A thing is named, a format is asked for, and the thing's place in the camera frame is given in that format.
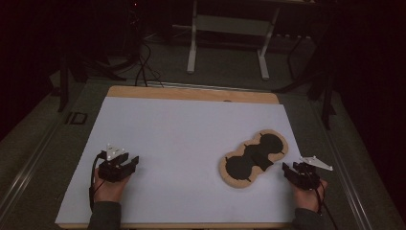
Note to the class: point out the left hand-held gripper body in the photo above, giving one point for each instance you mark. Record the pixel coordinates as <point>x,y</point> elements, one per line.
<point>111,171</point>

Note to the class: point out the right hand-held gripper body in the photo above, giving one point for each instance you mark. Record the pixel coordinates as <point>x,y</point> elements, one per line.
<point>306,177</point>

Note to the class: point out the tan plush black-lined earmuffs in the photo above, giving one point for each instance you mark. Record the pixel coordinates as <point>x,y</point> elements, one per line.
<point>255,158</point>

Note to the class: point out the person's left hand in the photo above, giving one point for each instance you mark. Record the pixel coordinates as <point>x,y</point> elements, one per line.
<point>108,191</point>

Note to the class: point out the person's right hand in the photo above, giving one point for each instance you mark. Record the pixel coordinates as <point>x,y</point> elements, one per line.
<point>308,199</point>

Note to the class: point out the white table sheet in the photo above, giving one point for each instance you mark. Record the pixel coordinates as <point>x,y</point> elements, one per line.
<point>178,159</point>

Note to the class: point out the wooden table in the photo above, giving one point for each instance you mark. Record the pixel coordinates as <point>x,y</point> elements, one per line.
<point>191,94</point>

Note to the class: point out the metal strip behind table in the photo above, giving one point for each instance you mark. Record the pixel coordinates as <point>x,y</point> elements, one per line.
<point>207,86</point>

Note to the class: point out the white metal stand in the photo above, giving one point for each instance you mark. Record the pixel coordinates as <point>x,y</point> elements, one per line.
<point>230,25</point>

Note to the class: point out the metal floor rail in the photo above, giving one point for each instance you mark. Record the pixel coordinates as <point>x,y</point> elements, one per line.
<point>28,166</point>
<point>348,179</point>

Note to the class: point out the black floor bracket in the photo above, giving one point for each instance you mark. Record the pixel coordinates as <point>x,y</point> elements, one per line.
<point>76,118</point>

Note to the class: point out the black stand with tall post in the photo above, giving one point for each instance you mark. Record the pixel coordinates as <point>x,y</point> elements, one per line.
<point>327,96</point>

